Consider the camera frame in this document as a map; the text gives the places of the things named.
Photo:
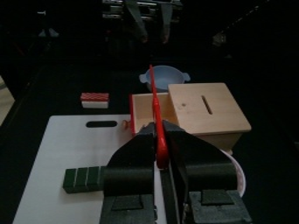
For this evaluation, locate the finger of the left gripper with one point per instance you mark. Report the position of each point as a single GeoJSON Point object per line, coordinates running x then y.
{"type": "Point", "coordinates": [165, 22]}
{"type": "Point", "coordinates": [137, 22]}

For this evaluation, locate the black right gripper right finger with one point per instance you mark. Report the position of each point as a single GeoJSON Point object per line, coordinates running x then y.
{"type": "Point", "coordinates": [205, 169]}

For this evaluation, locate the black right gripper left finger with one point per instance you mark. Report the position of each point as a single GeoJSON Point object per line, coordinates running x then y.
{"type": "Point", "coordinates": [129, 172]}

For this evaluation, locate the red toy knife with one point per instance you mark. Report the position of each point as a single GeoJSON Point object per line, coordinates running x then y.
{"type": "Point", "coordinates": [159, 128]}

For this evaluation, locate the white plate with pink rim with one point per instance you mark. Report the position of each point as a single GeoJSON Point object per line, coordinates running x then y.
{"type": "Point", "coordinates": [237, 175]}

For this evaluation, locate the green toy sushi roll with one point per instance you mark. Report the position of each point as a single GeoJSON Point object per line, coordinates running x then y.
{"type": "Point", "coordinates": [81, 180]}

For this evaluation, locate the white cutting board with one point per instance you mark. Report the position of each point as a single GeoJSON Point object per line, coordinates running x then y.
{"type": "Point", "coordinates": [73, 163]}

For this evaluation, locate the red white toy sushi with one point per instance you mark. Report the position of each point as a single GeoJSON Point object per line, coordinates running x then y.
{"type": "Point", "coordinates": [95, 100]}

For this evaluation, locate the light blue toy pot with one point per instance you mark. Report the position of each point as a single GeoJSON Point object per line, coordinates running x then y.
{"type": "Point", "coordinates": [165, 76]}

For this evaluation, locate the wooden box with slot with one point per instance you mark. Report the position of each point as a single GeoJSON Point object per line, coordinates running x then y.
{"type": "Point", "coordinates": [197, 112]}

